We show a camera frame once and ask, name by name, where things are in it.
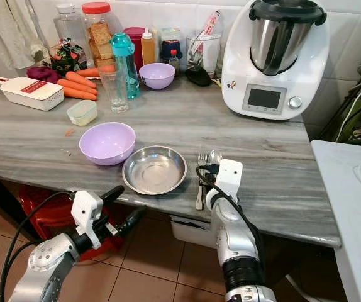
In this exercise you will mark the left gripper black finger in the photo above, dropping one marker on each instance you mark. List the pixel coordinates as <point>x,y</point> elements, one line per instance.
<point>133,219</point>
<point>112,193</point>

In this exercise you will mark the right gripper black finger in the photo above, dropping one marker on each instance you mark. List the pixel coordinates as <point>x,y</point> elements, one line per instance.
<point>203,190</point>

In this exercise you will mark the silver spoon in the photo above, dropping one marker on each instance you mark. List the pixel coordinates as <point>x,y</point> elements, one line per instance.
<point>215,156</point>

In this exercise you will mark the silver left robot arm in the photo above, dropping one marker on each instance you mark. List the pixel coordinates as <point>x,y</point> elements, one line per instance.
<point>45,264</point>

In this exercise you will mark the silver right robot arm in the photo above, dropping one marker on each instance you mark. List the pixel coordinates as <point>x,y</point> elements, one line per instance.
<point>237,242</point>

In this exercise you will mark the silver fork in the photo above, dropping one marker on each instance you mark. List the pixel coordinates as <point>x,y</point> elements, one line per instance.
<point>200,189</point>

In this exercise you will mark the white plastic bin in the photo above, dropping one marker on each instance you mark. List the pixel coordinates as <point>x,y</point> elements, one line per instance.
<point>190,231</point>

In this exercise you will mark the stainless steel bowl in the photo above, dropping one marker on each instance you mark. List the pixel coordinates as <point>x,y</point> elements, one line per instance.
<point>154,170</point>

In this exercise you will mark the large purple plastic bowl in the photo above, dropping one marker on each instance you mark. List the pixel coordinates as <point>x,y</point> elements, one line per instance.
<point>107,145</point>

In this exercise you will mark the small orange crumb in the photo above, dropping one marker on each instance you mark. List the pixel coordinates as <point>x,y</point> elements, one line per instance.
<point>69,132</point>

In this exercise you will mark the small lidded plastic container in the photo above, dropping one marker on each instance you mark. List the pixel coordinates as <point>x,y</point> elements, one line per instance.
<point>82,113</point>

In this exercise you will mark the clear drinking glass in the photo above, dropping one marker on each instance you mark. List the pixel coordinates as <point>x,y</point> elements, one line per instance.
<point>114,99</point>

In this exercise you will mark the small black object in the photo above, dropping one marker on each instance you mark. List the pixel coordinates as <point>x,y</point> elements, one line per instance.
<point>198,76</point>

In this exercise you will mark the orange carrot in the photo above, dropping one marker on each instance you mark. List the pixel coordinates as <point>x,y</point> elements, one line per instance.
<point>89,72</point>
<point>81,79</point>
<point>75,86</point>
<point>80,94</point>

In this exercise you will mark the small purple plastic bowl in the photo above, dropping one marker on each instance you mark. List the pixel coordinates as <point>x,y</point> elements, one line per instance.
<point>157,76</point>

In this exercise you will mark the white food processor steel jug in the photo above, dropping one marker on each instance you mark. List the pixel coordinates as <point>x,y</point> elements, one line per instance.
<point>240,63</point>

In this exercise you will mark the white translucent jug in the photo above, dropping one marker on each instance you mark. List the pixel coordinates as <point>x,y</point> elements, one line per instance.
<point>207,58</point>

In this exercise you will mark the small red capped bottle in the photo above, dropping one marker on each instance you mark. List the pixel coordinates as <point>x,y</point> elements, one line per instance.
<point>174,59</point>

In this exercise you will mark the white vegetable slicer red blade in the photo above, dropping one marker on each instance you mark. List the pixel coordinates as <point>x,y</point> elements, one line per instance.
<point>33,94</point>

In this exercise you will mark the orange sauce bottle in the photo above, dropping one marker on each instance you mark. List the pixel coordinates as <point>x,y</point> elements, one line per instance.
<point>148,49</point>

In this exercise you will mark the glass jar dark contents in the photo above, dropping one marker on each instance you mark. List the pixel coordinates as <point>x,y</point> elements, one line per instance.
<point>169,40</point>

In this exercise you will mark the purple vegetable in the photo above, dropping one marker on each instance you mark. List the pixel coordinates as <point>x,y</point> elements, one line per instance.
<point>42,74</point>

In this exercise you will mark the dark floral packet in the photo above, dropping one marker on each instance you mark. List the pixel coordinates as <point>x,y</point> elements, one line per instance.
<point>67,56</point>

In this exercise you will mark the teal water bottle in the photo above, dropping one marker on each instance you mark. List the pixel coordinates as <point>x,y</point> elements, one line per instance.
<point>124,48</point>

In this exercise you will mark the red and white packet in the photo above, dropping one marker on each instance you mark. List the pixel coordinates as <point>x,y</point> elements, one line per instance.
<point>212,25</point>

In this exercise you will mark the white side table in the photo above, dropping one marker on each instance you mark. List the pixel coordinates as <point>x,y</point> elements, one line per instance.
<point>347,214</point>

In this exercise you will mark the red canister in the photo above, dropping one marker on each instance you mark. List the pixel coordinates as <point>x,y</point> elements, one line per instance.
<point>133,33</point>

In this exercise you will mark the red lidded cracker jar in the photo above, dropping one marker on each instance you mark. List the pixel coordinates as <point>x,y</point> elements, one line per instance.
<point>99,36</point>

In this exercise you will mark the green bag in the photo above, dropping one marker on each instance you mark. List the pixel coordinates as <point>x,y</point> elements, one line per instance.
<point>356,116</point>

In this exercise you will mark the clear plastic bottle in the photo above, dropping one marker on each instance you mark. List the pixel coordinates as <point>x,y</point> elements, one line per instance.
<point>67,25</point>

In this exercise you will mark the beige hanging towel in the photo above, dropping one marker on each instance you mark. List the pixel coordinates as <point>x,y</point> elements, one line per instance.
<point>11,28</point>

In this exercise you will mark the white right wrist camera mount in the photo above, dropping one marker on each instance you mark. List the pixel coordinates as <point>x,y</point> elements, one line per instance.
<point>227,178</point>

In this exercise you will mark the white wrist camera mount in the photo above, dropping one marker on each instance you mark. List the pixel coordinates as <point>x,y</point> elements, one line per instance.
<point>227,178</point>
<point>86,217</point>

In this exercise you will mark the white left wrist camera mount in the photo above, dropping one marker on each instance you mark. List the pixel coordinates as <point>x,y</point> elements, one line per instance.
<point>86,217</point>

